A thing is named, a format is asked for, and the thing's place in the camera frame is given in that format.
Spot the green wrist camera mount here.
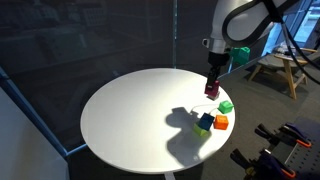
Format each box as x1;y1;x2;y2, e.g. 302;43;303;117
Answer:
230;47;250;65

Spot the purple clamp upper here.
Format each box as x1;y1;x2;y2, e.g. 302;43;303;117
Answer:
255;123;312;148

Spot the orange block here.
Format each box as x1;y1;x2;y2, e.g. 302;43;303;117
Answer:
214;115;229;130

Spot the wooden chair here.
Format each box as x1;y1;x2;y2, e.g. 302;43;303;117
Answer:
249;48;318;100

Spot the round white table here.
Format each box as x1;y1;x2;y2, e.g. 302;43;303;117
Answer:
80;68;235;180

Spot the purple clamp lower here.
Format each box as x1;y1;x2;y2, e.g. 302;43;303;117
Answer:
230;149;296;180

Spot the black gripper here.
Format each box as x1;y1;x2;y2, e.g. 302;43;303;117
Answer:
206;52;230;91

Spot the purple clamp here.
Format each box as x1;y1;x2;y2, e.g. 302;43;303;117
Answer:
230;149;296;180
255;123;312;148

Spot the blue block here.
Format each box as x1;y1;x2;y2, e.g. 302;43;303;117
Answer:
198;113;214;131

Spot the green block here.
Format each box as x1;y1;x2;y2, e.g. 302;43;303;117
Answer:
218;100;234;114

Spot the yellow-green block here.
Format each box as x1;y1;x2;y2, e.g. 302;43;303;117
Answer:
193;123;208;137

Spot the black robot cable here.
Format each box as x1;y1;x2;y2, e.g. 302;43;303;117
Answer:
221;0;320;86

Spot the pink block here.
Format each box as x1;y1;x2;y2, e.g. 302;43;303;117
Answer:
205;80;220;97

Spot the perforated metal plate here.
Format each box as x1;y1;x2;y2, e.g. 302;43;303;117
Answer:
285;130;320;179

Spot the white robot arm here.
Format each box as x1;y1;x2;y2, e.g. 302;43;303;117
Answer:
202;0;299;94

